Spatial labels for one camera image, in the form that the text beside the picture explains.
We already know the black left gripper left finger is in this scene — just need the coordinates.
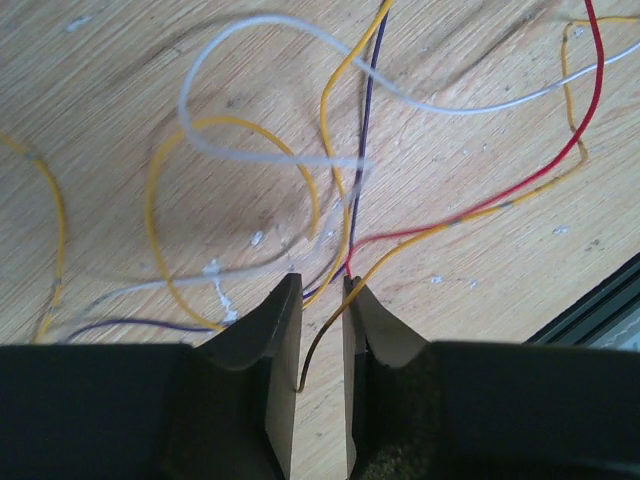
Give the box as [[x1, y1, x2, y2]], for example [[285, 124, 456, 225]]
[[1, 274, 302, 479]]

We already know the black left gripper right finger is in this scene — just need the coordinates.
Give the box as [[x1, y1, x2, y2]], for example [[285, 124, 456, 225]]
[[343, 278, 639, 479]]

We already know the orange thin wire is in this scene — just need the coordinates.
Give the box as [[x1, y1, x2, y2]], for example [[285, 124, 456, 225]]
[[0, 0, 640, 394]]

